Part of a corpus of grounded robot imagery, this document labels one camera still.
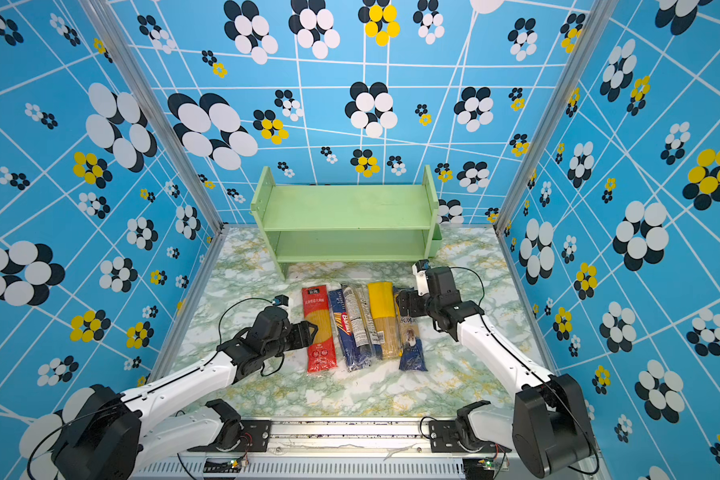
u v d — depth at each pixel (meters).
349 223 0.85
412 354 0.84
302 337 0.75
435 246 0.90
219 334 0.92
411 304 0.75
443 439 0.72
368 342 0.84
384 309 0.94
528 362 0.46
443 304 0.64
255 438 0.73
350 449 0.72
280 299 0.77
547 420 0.40
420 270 0.76
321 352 0.85
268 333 0.65
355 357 0.83
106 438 0.41
